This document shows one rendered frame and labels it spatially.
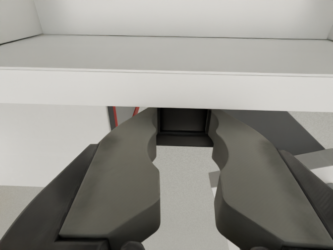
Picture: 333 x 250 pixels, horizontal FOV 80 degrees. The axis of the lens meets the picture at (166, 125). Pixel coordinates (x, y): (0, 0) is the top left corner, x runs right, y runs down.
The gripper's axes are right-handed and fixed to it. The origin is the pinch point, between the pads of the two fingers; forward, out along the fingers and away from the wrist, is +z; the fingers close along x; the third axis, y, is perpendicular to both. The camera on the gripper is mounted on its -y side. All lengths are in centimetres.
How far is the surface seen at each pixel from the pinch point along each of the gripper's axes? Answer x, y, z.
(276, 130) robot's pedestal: 25.4, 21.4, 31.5
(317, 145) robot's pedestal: 30.0, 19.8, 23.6
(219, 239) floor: 46, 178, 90
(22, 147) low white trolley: -25.0, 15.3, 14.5
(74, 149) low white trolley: -16.4, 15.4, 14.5
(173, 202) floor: 3, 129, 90
